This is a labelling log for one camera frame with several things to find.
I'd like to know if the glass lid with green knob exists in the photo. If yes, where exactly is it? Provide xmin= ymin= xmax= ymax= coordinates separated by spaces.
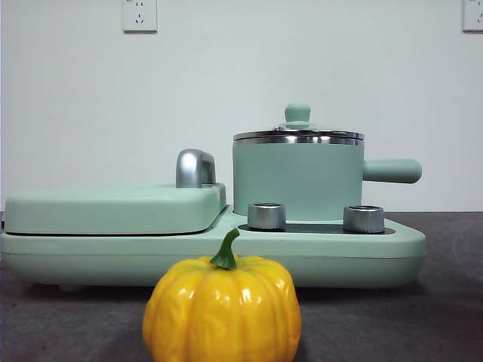
xmin=232 ymin=103 xmax=366 ymax=139

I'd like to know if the green pot with side handle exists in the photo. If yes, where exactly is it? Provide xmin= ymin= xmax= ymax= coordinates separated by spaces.
xmin=231 ymin=134 xmax=423 ymax=221

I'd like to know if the green hinged griddle cover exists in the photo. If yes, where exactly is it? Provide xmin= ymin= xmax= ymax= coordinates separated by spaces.
xmin=2 ymin=181 xmax=228 ymax=236

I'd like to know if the silver control knob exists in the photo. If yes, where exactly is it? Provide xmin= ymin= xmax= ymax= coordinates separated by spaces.
xmin=247 ymin=201 xmax=288 ymax=231
xmin=342 ymin=204 xmax=386 ymax=234

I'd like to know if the yellow pumpkin with green stem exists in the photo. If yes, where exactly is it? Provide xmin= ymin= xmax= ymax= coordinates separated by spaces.
xmin=142 ymin=228 xmax=303 ymax=362

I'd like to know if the silver griddle cover handle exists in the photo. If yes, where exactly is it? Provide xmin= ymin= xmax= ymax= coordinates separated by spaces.
xmin=174 ymin=149 xmax=217 ymax=189

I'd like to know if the green breakfast machine base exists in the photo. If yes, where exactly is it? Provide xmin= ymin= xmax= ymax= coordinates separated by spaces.
xmin=0 ymin=203 xmax=429 ymax=293

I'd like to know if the white wall socket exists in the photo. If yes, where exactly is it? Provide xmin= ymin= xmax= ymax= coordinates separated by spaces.
xmin=462 ymin=0 xmax=483 ymax=33
xmin=122 ymin=0 xmax=158 ymax=35

